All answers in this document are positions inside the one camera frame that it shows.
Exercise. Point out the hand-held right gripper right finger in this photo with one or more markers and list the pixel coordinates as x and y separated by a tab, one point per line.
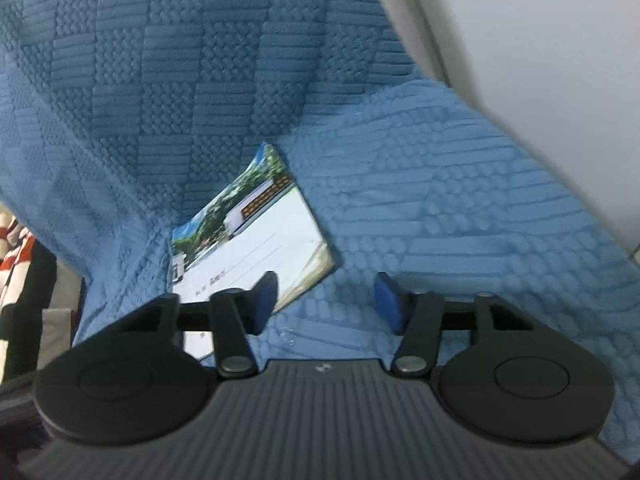
389	305

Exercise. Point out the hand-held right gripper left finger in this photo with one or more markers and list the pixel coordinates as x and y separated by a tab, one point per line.
265	305

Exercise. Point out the blue textured sofa cover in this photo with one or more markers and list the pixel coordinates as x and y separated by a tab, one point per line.
450	185

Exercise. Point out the red black white striped blanket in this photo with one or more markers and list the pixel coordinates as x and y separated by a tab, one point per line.
15	260

